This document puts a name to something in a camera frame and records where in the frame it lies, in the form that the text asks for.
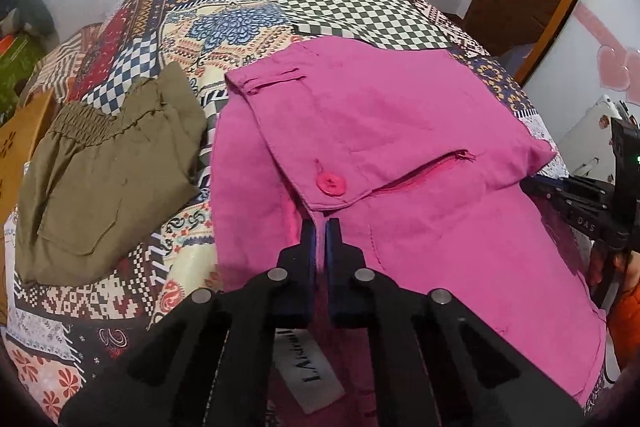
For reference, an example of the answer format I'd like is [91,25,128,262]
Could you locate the pink pants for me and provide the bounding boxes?
[209,37,606,405]

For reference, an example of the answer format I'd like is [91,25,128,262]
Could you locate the orange sleeved forearm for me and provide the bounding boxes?
[608,251,639,369]

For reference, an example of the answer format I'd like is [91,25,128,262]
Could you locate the white appliance with buttons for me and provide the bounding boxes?
[558,95,620,183]

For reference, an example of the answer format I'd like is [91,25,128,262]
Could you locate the white wardrobe sliding door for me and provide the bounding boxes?
[524,0,639,141]

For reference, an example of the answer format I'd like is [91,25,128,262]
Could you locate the olive green folded pants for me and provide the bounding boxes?
[15,63,206,286]

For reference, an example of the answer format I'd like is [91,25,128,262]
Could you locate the mustard yellow fabric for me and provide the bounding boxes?
[0,90,56,223]

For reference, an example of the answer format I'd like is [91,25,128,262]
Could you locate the patchwork patterned bedspread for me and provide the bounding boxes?
[3,0,550,423]

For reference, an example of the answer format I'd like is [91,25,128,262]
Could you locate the green storage bin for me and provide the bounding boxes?
[1,34,44,122]

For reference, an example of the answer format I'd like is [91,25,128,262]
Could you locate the dark green neck pillow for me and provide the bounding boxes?
[0,0,55,38]

